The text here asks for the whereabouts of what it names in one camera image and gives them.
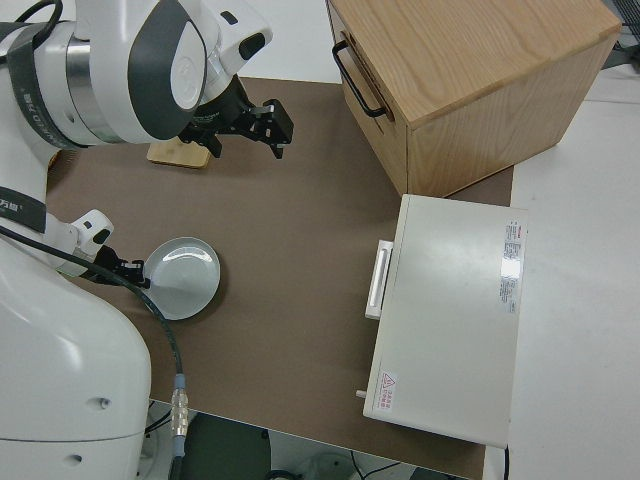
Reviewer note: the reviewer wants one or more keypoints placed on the brown table mat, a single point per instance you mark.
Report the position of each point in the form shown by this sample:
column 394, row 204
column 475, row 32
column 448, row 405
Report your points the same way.
column 300, row 225

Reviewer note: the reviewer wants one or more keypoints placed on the gray plate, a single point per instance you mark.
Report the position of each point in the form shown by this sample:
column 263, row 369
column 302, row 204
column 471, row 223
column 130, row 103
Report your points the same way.
column 190, row 280

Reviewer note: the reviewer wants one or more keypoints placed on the small wooden board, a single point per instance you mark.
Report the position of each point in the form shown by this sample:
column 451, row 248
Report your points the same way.
column 172, row 155

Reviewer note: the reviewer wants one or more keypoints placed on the brown wicker basket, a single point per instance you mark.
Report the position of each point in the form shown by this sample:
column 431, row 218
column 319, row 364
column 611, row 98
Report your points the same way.
column 62, row 156

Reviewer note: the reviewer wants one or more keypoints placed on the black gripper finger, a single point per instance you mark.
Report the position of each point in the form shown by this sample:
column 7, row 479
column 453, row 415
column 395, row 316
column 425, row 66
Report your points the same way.
column 214, row 145
column 144, row 284
column 277, row 127
column 138, row 266

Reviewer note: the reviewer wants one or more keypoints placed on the cream toaster oven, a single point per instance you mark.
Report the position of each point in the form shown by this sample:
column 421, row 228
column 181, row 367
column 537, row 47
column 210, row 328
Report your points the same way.
column 450, row 325

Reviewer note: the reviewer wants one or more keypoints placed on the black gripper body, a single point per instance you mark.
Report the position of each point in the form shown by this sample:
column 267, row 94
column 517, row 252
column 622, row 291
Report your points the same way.
column 112, row 262
column 215, row 117

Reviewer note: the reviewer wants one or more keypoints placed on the wooden box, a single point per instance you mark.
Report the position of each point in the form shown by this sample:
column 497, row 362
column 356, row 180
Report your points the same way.
column 475, row 60

